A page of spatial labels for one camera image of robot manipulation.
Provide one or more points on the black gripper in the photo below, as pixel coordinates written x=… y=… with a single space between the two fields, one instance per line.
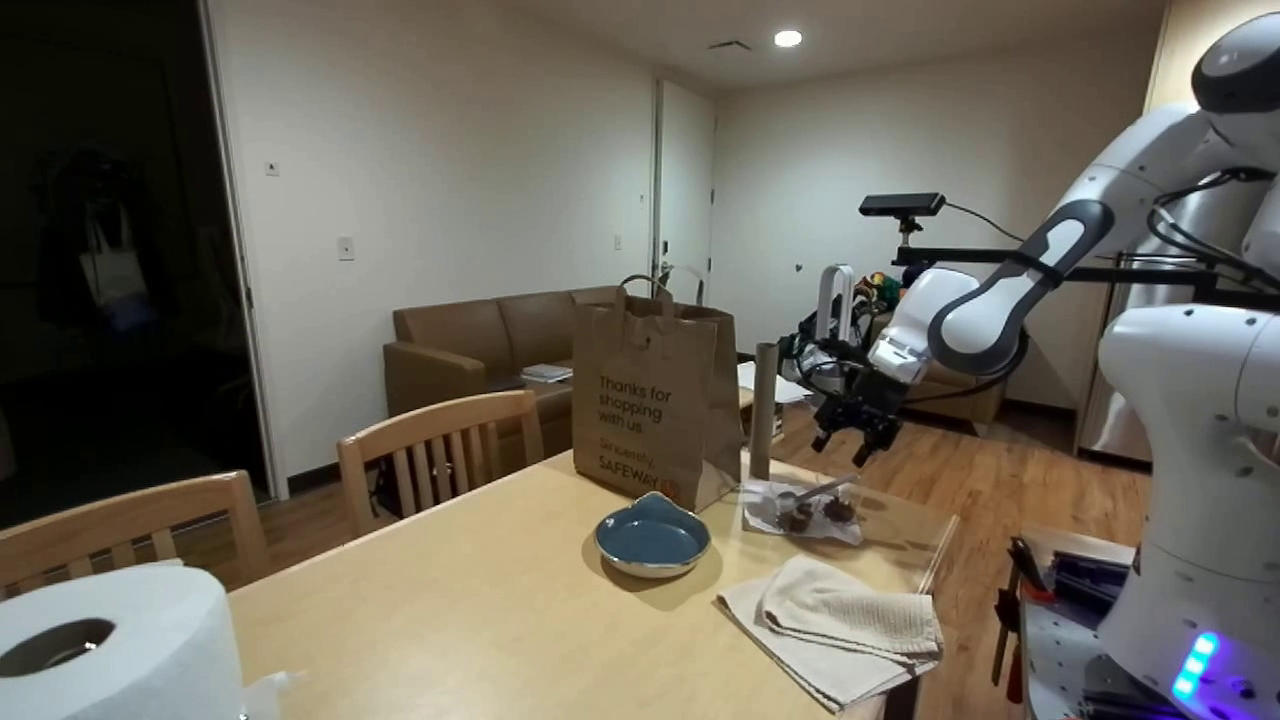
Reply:
x=851 y=397

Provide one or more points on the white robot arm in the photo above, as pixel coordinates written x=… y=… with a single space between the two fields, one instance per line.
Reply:
x=976 y=326

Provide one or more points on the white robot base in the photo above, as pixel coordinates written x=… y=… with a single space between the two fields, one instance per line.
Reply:
x=1196 y=612

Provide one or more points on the blue plate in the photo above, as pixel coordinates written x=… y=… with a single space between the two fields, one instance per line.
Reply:
x=652 y=536

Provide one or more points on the brown armchair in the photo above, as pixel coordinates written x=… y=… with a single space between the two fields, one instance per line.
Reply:
x=957 y=397

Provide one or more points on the wooden pepper mill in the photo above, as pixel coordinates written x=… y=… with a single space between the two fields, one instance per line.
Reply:
x=762 y=408

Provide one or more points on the beige folded towel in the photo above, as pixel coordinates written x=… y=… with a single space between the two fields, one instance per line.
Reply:
x=836 y=633

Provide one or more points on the brown paper bag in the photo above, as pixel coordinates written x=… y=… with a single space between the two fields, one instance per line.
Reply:
x=652 y=393

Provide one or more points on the brown sofa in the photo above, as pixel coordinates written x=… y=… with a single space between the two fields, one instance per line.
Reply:
x=482 y=346

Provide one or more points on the wooden chair far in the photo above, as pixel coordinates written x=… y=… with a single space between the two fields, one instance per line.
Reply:
x=440 y=448

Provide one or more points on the wooden chair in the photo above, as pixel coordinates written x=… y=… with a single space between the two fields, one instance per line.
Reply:
x=109 y=532
x=440 y=448

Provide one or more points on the wooden chair near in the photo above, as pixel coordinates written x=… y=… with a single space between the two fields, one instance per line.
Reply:
x=109 y=532

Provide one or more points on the white paper towel roll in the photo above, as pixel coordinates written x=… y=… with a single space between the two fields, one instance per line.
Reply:
x=149 y=643

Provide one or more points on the black camera on stand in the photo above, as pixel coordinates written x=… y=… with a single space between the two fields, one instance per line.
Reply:
x=900 y=206

